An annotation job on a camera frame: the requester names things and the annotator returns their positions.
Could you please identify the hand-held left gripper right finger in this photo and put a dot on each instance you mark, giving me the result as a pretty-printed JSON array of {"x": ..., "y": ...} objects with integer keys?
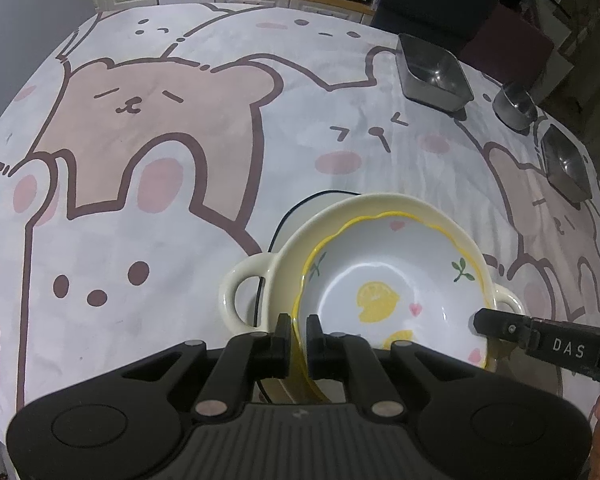
[{"x": 315, "y": 345}]

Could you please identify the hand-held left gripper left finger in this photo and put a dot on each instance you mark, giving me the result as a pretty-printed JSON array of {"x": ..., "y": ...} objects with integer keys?
[{"x": 283, "y": 345}]

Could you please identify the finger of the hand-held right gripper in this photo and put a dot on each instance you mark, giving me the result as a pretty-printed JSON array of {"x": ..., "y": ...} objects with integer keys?
[{"x": 500, "y": 330}]

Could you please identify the yellow rimmed lemon print bowl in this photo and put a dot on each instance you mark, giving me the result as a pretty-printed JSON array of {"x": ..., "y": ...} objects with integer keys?
[{"x": 380, "y": 270}]

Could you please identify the small round steel bowl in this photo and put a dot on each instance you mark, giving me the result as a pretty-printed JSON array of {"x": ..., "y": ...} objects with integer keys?
[{"x": 515, "y": 105}]

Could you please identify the large square steel dish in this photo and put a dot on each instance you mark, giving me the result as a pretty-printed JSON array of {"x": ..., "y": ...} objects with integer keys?
[{"x": 432, "y": 72}]

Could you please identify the white plate with black rim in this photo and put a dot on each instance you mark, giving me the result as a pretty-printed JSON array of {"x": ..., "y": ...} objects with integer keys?
[{"x": 305, "y": 210}]

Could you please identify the small square steel dish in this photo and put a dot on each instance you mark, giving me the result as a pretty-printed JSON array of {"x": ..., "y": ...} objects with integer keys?
[{"x": 567, "y": 165}]

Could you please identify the bear print tablecloth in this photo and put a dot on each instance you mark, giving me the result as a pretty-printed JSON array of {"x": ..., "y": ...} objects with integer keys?
[{"x": 155, "y": 185}]

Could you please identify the maroon chair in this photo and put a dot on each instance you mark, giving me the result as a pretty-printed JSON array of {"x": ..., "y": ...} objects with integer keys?
[{"x": 510, "y": 45}]

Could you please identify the dark blue chair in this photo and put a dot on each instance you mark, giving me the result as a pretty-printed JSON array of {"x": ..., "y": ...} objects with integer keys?
[{"x": 430, "y": 5}]

